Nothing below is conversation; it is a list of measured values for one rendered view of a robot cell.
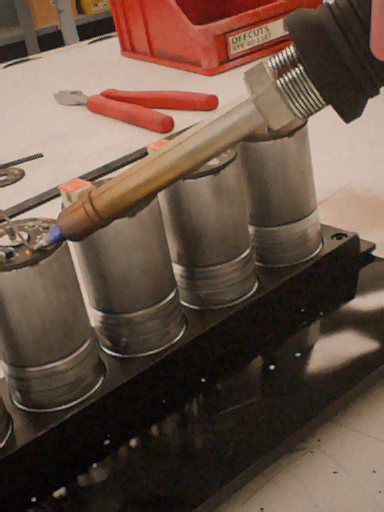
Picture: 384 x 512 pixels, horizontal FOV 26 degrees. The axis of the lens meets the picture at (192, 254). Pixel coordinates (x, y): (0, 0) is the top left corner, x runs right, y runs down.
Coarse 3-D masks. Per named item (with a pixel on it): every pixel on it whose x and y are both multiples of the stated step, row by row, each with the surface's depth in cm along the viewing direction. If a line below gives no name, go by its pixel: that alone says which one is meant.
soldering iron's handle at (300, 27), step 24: (336, 0) 15; (360, 0) 15; (288, 24) 16; (312, 24) 15; (336, 24) 15; (360, 24) 15; (312, 48) 15; (336, 48) 15; (360, 48) 15; (312, 72) 15; (336, 72) 15; (360, 72) 15; (336, 96) 15; (360, 96) 16
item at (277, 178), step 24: (240, 144) 23; (264, 144) 23; (288, 144) 23; (240, 168) 24; (264, 168) 23; (288, 168) 23; (312, 168) 24; (264, 192) 24; (288, 192) 24; (312, 192) 24; (264, 216) 24; (288, 216) 24; (312, 216) 24; (264, 240) 24; (288, 240) 24; (312, 240) 25; (264, 264) 25; (288, 264) 25
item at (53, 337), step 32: (64, 256) 19; (0, 288) 19; (32, 288) 19; (64, 288) 19; (0, 320) 19; (32, 320) 19; (64, 320) 20; (0, 352) 20; (32, 352) 19; (64, 352) 20; (96, 352) 21; (32, 384) 20; (64, 384) 20; (96, 384) 21
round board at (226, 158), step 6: (228, 150) 22; (234, 150) 22; (222, 156) 22; (228, 156) 22; (234, 156) 22; (222, 162) 22; (228, 162) 22; (204, 168) 21; (210, 168) 21; (216, 168) 21; (222, 168) 21; (192, 174) 21; (198, 174) 21; (204, 174) 21
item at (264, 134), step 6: (306, 120) 23; (300, 126) 23; (258, 132) 23; (264, 132) 23; (270, 132) 23; (276, 132) 23; (288, 132) 23; (246, 138) 23; (252, 138) 23; (258, 138) 23; (264, 138) 23; (270, 138) 23
